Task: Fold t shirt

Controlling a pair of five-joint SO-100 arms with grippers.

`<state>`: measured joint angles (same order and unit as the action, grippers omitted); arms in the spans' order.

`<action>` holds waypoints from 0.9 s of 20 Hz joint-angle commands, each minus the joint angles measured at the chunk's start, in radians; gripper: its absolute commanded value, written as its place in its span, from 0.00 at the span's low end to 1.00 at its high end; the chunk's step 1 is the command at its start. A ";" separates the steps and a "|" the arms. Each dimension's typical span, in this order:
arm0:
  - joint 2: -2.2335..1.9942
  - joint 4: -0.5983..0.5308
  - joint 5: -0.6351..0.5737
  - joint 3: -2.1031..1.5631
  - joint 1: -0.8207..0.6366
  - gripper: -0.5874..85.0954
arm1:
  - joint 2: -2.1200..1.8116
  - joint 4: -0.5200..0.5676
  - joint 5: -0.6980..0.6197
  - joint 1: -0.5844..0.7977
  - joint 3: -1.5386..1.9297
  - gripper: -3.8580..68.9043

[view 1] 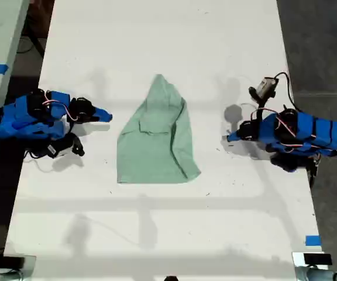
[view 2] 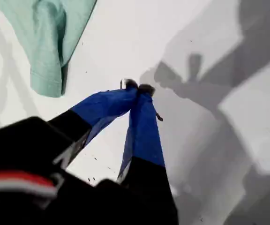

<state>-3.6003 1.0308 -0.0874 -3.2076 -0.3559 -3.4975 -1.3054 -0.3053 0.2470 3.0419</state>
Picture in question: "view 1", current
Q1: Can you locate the pale green t-shirt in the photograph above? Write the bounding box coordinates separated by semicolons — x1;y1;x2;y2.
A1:
116;74;202;184

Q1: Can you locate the dark table leg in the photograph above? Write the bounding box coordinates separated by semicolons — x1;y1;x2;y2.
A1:
25;17;46;58

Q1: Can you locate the small black box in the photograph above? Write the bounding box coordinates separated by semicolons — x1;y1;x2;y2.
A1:
3;255;26;269
304;253;333;266

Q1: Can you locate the grey metal tube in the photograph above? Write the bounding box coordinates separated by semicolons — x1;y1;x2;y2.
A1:
0;270;23;281
295;265;337;281

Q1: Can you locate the red white servo wire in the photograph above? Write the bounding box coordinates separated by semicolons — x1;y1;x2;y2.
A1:
42;92;79;122
274;115;337;156

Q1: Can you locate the black camera stalk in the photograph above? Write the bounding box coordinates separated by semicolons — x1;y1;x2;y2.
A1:
255;98;270;121

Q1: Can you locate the black camera box white label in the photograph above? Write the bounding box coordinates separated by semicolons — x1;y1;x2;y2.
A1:
41;133;85;159

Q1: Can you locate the grey and black camera box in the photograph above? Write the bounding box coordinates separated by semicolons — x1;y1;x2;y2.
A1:
249;77;277;102

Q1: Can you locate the black camera cable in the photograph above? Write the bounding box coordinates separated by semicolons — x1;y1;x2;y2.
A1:
24;149;46;159
273;72;295;112

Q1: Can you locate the thin white cable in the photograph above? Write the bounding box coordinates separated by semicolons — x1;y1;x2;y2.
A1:
29;159;54;174

